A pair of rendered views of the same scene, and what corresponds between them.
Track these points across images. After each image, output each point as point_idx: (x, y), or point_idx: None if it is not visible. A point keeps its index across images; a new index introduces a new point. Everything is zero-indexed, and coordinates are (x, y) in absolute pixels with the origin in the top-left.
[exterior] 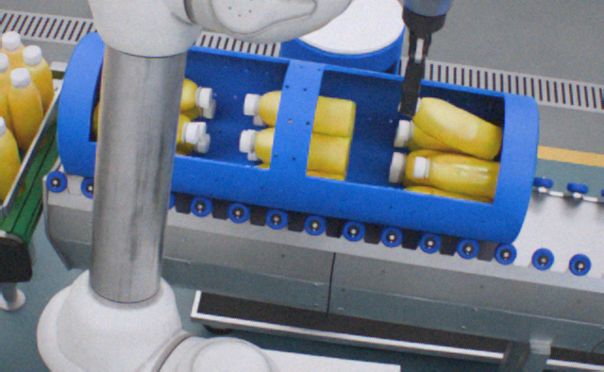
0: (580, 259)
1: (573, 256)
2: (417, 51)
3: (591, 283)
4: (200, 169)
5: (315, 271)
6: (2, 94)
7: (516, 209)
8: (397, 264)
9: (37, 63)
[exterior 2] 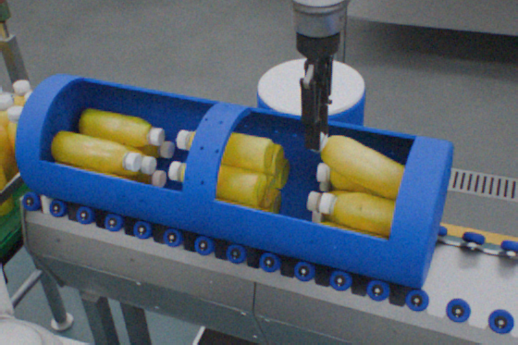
0: (501, 314)
1: (493, 311)
2: (306, 76)
3: (515, 344)
4: (127, 190)
5: (240, 299)
6: (1, 127)
7: (413, 246)
8: (312, 300)
9: None
